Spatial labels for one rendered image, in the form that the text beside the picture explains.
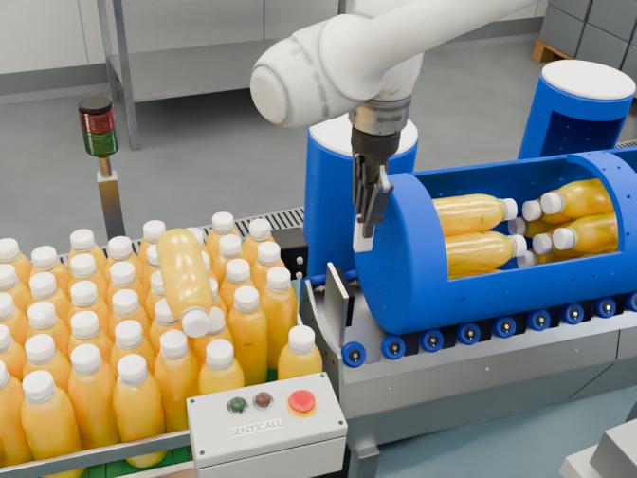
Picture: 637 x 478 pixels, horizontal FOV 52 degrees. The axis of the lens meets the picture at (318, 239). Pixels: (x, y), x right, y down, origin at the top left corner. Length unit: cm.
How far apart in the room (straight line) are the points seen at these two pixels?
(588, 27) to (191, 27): 263
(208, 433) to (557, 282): 65
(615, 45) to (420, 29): 413
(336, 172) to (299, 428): 87
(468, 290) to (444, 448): 123
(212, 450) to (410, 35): 55
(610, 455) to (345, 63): 65
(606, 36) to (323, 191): 344
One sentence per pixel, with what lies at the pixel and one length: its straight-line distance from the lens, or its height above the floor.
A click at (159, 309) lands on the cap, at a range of 106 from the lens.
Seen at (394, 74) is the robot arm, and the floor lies 148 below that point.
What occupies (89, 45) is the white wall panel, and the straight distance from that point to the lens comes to 441.
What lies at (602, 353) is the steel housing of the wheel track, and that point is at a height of 86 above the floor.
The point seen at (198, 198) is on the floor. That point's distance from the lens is 329.
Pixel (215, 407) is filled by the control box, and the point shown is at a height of 110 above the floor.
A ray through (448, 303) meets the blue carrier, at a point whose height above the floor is 109.
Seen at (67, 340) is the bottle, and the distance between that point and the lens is 113.
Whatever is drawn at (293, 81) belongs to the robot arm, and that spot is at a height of 152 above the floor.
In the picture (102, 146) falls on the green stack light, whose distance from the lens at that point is 133.
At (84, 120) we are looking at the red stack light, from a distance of 132.
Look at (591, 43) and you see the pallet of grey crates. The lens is 498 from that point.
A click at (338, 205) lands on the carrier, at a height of 88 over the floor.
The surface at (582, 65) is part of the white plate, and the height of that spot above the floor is 104.
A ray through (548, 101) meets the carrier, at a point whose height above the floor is 98.
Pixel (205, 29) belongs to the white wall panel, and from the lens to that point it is 451.
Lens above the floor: 182
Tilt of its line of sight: 37 degrees down
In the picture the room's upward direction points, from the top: 4 degrees clockwise
